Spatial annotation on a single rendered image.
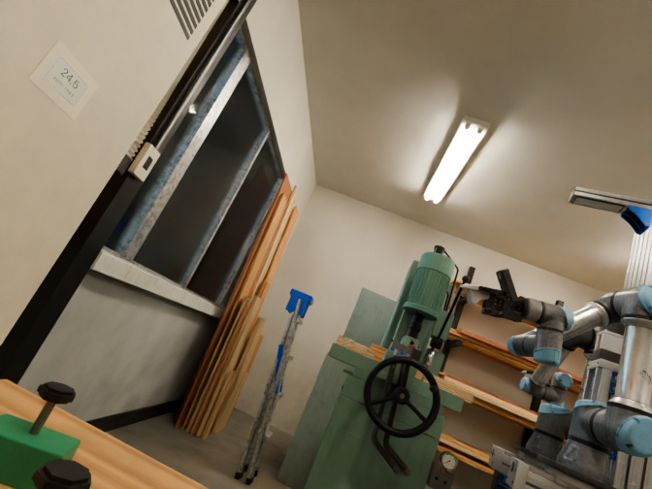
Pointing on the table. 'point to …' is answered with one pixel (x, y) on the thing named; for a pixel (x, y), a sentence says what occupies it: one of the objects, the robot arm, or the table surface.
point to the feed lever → (446, 319)
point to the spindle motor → (430, 285)
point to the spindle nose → (415, 325)
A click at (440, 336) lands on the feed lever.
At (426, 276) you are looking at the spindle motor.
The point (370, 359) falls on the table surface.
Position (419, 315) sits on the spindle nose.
